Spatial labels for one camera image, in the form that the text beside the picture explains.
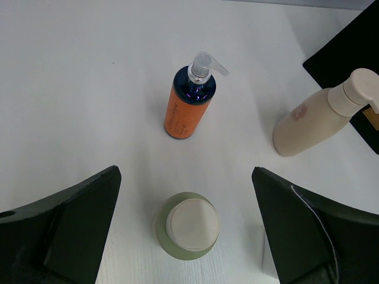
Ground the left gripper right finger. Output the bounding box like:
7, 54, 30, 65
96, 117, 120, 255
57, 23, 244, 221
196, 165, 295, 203
252, 167, 378, 283

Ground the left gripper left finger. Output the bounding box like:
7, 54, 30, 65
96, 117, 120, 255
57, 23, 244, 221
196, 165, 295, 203
1, 166, 121, 283

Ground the beige pump bottle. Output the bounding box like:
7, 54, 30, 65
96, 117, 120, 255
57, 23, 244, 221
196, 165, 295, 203
272, 68, 378, 157

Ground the black canvas bag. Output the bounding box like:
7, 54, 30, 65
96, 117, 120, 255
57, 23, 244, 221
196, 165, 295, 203
301, 0, 379, 155

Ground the green frosted bottle beige cap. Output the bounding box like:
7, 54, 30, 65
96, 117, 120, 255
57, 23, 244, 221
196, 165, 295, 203
152, 192, 220, 260

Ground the orange bottle blue pump top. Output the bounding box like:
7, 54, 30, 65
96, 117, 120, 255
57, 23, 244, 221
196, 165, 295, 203
164, 51, 229, 140

